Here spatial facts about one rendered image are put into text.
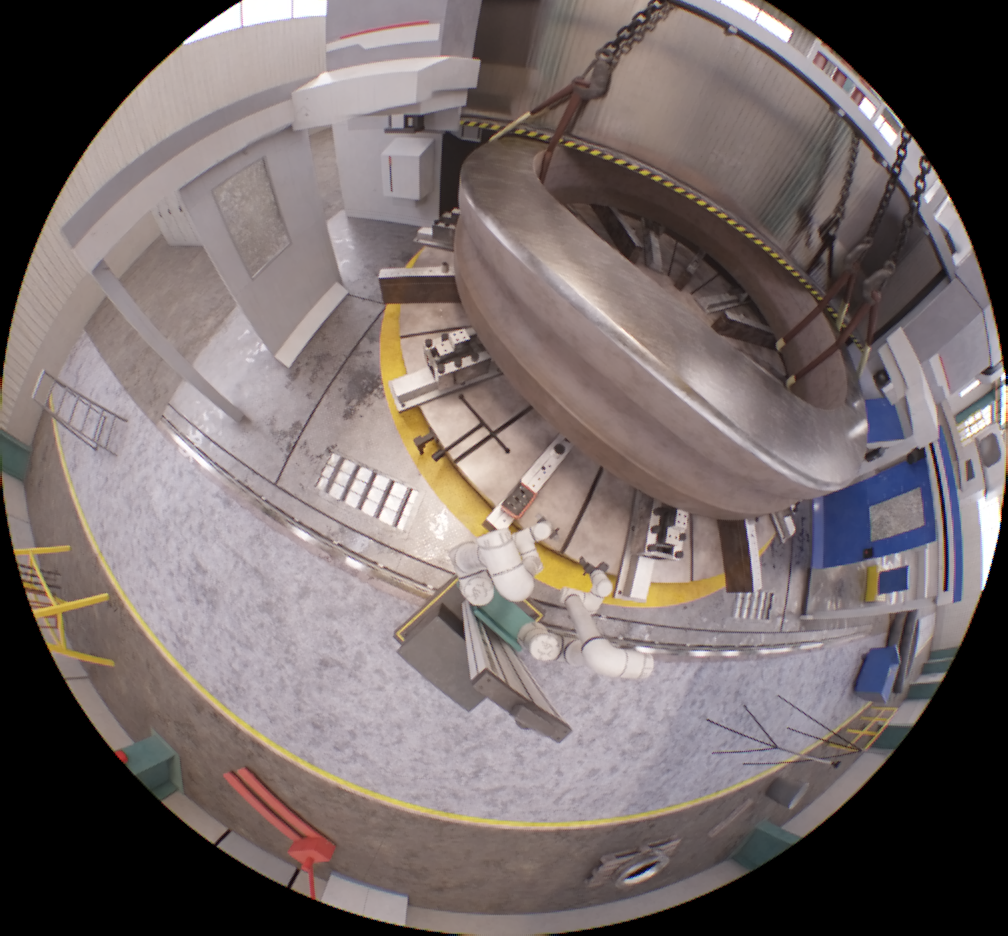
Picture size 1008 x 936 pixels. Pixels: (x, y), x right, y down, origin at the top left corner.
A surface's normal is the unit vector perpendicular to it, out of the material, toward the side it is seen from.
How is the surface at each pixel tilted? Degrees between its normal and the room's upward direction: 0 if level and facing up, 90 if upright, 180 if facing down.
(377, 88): 90
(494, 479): 0
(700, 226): 90
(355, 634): 0
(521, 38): 90
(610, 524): 0
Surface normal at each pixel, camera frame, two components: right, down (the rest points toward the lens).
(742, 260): -0.83, 0.46
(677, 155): -0.29, 0.86
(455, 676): 0.14, -0.39
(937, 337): -0.93, -0.36
